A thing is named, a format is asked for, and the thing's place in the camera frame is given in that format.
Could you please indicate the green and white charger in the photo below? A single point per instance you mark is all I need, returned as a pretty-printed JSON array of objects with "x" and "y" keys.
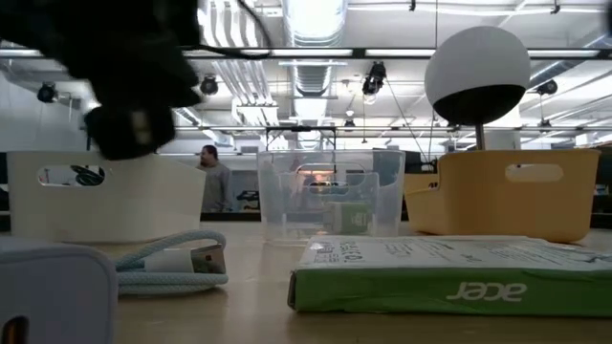
[{"x": 351, "y": 217}]

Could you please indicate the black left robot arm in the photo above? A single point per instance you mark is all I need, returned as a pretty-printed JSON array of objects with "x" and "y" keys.
[{"x": 95, "y": 33}]

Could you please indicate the white plastic bin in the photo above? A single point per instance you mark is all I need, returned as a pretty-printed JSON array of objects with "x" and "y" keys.
[{"x": 134, "y": 205}]

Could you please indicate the clear plastic bin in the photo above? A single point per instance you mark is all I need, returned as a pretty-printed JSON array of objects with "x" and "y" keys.
[{"x": 287, "y": 205}]

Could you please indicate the yellow-orange plastic bin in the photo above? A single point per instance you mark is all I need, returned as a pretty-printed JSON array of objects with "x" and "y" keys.
[{"x": 502, "y": 210}]

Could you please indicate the black ceiling spotlight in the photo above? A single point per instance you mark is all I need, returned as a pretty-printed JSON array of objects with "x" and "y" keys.
[
  {"x": 547, "y": 87},
  {"x": 374, "y": 79},
  {"x": 209, "y": 85},
  {"x": 46, "y": 93}
]

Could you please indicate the white cube charger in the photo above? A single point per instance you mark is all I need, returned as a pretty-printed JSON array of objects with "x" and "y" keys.
[{"x": 52, "y": 291}]

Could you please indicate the green and white Acer box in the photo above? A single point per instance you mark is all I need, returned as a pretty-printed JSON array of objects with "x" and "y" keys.
[{"x": 382, "y": 291}]

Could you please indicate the white globe table lamp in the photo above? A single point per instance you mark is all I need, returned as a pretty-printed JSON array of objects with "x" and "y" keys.
[{"x": 478, "y": 62}]

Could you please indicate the silver ceiling ventilation duct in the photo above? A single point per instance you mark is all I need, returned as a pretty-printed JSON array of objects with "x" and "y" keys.
[{"x": 313, "y": 28}]

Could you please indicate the black aluminium rig frame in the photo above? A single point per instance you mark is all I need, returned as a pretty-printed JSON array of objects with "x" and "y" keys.
[{"x": 382, "y": 53}]

